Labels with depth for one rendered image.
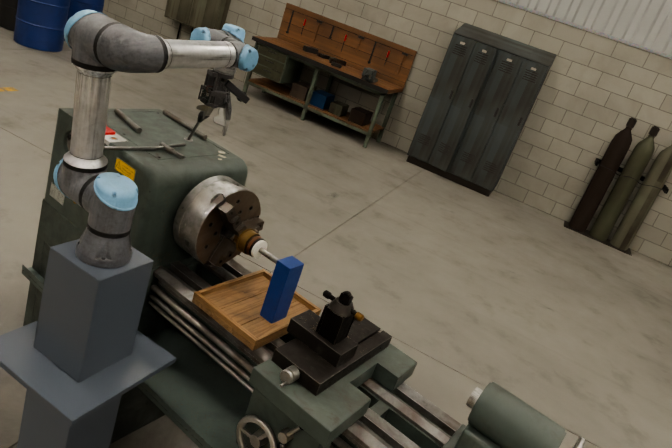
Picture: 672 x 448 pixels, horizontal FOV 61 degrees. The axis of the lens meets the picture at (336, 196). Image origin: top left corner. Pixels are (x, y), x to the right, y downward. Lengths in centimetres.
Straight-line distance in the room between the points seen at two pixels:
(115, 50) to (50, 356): 92
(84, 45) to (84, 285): 63
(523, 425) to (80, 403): 120
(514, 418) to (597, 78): 691
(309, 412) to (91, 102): 102
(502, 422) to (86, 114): 137
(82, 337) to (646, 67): 750
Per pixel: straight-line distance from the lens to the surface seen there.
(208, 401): 220
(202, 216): 200
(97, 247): 170
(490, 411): 169
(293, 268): 193
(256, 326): 200
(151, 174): 200
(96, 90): 164
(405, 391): 202
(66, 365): 189
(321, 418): 169
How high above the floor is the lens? 201
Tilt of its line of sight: 20 degrees down
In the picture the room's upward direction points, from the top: 19 degrees clockwise
